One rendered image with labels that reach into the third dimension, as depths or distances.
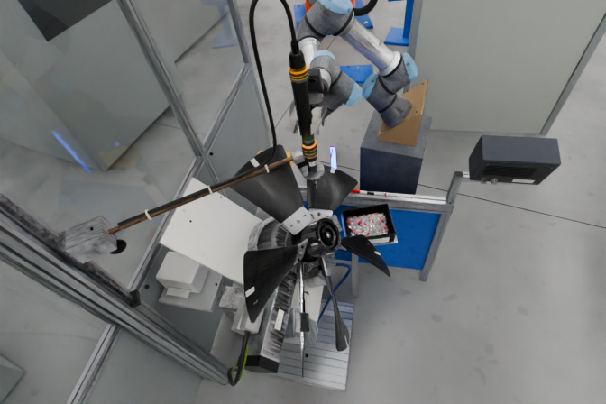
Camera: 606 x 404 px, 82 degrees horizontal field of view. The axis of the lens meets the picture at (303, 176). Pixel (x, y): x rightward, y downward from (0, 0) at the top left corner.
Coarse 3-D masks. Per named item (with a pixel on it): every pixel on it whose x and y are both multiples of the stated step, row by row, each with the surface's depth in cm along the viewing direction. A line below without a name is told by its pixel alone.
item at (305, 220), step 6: (300, 210) 118; (306, 210) 118; (294, 216) 118; (300, 216) 118; (306, 216) 118; (288, 222) 118; (294, 222) 118; (300, 222) 118; (306, 222) 118; (288, 228) 118; (294, 228) 118; (300, 228) 118
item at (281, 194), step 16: (256, 160) 115; (272, 160) 116; (256, 176) 114; (272, 176) 115; (288, 176) 117; (240, 192) 113; (256, 192) 115; (272, 192) 115; (288, 192) 116; (272, 208) 116; (288, 208) 117
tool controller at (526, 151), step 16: (480, 144) 134; (496, 144) 130; (512, 144) 129; (528, 144) 128; (544, 144) 127; (480, 160) 132; (496, 160) 128; (512, 160) 127; (528, 160) 126; (544, 160) 125; (560, 160) 124; (480, 176) 140; (496, 176) 138; (512, 176) 135; (528, 176) 133; (544, 176) 132
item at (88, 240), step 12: (96, 216) 89; (72, 228) 88; (84, 228) 87; (96, 228) 87; (108, 228) 91; (60, 240) 85; (72, 240) 86; (84, 240) 85; (96, 240) 86; (108, 240) 88; (72, 252) 85; (84, 252) 87; (96, 252) 89
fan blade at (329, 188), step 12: (324, 168) 142; (312, 180) 137; (324, 180) 138; (336, 180) 138; (348, 180) 141; (312, 192) 134; (324, 192) 133; (336, 192) 134; (348, 192) 135; (312, 204) 130; (324, 204) 129; (336, 204) 129
